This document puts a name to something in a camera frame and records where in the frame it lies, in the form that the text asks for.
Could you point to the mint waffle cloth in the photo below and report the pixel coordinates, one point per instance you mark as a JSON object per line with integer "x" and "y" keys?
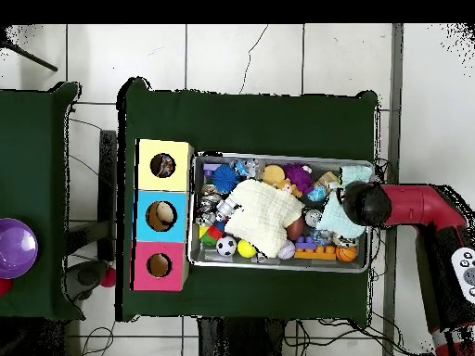
{"x": 334, "y": 222}

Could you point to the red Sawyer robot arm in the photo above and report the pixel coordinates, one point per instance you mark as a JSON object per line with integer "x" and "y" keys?
{"x": 419, "y": 204}

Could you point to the shallow clear mesh bin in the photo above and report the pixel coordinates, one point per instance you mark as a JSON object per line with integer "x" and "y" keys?
{"x": 237, "y": 261}

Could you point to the wooden box with three holes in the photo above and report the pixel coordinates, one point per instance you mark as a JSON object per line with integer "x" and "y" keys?
{"x": 163, "y": 274}

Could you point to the blue spiky ball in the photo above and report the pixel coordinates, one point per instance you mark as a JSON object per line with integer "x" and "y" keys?
{"x": 225, "y": 178}

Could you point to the cream waffle cloth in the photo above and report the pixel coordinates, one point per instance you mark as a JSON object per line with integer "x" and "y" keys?
{"x": 263, "y": 215}

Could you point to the tan plush monkey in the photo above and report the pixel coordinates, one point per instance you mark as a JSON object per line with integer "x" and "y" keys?
{"x": 272, "y": 174}

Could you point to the small soccer ball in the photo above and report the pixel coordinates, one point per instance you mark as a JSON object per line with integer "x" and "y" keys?
{"x": 226, "y": 246}

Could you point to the yellow ball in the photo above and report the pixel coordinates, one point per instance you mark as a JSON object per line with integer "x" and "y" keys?
{"x": 246, "y": 249}

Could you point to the purple plush toy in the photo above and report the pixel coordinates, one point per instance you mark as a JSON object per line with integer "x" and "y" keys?
{"x": 297, "y": 176}

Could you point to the globe print ball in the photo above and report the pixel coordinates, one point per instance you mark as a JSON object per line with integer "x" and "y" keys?
{"x": 316, "y": 193}

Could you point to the orange building block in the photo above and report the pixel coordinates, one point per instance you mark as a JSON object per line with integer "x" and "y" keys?
{"x": 315, "y": 254}

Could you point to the small orange basketball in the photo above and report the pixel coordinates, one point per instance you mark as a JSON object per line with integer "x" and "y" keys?
{"x": 346, "y": 254}

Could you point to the dark green side tablecloth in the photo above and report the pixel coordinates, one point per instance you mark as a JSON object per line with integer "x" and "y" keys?
{"x": 29, "y": 167}

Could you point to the purple plastic bowl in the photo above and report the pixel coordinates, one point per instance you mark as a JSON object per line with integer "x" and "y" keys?
{"x": 16, "y": 248}

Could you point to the thin black rod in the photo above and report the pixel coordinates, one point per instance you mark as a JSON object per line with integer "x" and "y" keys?
{"x": 29, "y": 55}

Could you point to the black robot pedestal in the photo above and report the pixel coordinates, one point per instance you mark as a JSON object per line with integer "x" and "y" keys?
{"x": 241, "y": 337}

